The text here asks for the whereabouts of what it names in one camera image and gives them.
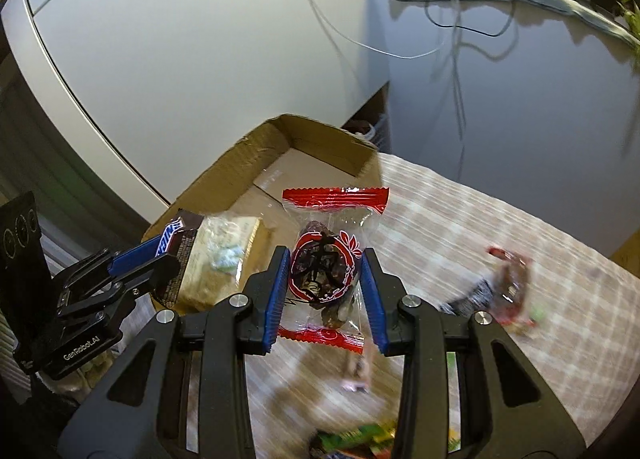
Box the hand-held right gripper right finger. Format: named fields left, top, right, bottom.
left=361, top=246, right=588, bottom=459

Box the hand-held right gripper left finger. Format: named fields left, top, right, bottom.
left=55, top=245, right=292, bottom=459

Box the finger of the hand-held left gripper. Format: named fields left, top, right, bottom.
left=57, top=254, right=181, bottom=326
left=52, top=231, right=174, bottom=298

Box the brown chocolate bar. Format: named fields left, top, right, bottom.
left=152, top=209, right=206, bottom=310

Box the clear bread packet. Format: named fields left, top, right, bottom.
left=177, top=214, right=273, bottom=312

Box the red-edged clear snack packet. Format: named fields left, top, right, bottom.
left=277, top=186, right=391, bottom=355

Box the cardboard box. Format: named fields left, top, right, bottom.
left=142, top=113, right=381, bottom=312

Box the pink snack packet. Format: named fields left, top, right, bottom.
left=342, top=339, right=373, bottom=392

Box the red clear snack packet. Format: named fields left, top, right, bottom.
left=440, top=245, right=538, bottom=327

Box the green snack packet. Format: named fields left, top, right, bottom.
left=310, top=419, right=461, bottom=459

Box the white plastic container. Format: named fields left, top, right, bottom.
left=345, top=120, right=391, bottom=150

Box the white cabinet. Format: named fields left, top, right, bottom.
left=0, top=0, right=391, bottom=220

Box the potted plant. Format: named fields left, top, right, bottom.
left=617, top=0, right=640, bottom=35

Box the black cable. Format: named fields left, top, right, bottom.
left=425, top=0, right=518, bottom=37

